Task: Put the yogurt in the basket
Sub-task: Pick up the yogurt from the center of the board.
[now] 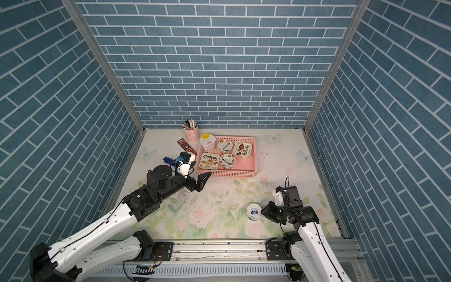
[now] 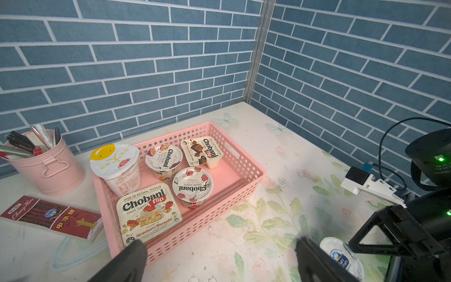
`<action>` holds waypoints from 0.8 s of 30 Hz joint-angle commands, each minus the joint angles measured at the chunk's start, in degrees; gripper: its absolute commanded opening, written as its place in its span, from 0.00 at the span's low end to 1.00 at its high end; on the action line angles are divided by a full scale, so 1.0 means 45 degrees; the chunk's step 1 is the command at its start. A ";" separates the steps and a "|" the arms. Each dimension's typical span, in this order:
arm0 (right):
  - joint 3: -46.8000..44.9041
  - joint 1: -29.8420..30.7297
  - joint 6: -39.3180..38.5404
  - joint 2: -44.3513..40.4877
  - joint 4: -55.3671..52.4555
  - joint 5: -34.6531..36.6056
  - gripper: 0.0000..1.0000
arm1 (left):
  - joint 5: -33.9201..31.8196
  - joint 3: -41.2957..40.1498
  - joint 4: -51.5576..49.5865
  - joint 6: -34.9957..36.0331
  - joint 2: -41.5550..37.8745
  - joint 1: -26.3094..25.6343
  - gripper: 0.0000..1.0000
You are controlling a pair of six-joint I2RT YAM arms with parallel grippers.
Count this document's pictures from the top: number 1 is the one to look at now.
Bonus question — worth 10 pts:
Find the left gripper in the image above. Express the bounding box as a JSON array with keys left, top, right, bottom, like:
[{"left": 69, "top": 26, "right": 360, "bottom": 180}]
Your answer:
[{"left": 156, "top": 172, "right": 211, "bottom": 202}]

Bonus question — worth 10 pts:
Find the round Chobani yogurt strawberry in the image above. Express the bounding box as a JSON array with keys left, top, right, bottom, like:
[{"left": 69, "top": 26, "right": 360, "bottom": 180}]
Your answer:
[{"left": 220, "top": 153, "right": 237, "bottom": 170}]

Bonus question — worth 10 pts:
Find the pink plastic basket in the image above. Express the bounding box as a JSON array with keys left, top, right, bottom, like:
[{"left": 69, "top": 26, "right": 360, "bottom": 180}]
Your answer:
[{"left": 194, "top": 135, "right": 257, "bottom": 178}]

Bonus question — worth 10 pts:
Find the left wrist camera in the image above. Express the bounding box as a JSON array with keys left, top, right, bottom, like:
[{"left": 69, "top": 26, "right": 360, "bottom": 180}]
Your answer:
[{"left": 175, "top": 152, "right": 196, "bottom": 178}]

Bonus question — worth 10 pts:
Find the white yellow yogurt cup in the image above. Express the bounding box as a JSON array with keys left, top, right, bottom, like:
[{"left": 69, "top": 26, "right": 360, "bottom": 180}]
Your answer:
[{"left": 200, "top": 133, "right": 216, "bottom": 153}]

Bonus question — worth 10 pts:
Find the round Chobani yogurt dark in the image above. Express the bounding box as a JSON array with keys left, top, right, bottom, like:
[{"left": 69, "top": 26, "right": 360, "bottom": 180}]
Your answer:
[{"left": 217, "top": 139, "right": 234, "bottom": 154}]

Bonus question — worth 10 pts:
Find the small blue white yogurt cup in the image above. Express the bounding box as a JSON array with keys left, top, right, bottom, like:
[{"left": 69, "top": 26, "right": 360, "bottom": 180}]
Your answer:
[{"left": 247, "top": 203, "right": 262, "bottom": 221}]

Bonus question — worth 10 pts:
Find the red pencil box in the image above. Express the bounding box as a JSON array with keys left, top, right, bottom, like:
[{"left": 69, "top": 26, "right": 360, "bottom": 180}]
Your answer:
[{"left": 177, "top": 138, "right": 197, "bottom": 155}]

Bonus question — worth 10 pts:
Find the square Chobani flip chocolate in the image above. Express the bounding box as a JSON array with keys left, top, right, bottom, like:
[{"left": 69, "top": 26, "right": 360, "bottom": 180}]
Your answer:
[{"left": 232, "top": 141, "right": 245, "bottom": 156}]

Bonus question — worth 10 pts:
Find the square Chobani flip strawberry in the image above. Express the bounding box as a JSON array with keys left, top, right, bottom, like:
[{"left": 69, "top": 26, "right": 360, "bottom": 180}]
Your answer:
[{"left": 199, "top": 152, "right": 220, "bottom": 170}]

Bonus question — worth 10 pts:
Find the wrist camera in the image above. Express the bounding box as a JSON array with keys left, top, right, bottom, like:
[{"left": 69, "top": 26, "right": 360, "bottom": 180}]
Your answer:
[
  {"left": 175, "top": 152, "right": 196, "bottom": 178},
  {"left": 273, "top": 190, "right": 284, "bottom": 207}
]

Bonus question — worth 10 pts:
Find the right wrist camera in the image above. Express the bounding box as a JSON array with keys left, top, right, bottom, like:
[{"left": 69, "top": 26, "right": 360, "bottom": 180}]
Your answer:
[{"left": 273, "top": 190, "right": 284, "bottom": 207}]

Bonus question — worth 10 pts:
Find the pink pen cup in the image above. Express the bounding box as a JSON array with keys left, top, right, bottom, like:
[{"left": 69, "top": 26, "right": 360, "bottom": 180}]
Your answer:
[{"left": 184, "top": 126, "right": 200, "bottom": 142}]

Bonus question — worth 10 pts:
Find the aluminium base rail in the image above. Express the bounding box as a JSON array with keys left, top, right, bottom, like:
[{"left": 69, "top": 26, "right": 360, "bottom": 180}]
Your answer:
[{"left": 101, "top": 239, "right": 364, "bottom": 266}]

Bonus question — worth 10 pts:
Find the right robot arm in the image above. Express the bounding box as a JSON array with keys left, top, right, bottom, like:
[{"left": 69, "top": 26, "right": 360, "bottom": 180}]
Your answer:
[{"left": 262, "top": 186, "right": 351, "bottom": 282}]

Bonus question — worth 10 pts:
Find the blue small eraser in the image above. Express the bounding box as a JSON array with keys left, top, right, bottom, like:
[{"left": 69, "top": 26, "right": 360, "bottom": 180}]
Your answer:
[{"left": 163, "top": 157, "right": 176, "bottom": 166}]

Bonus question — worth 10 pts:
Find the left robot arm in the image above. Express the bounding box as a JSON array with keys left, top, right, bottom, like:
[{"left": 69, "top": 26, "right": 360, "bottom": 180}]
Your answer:
[{"left": 30, "top": 165, "right": 211, "bottom": 282}]

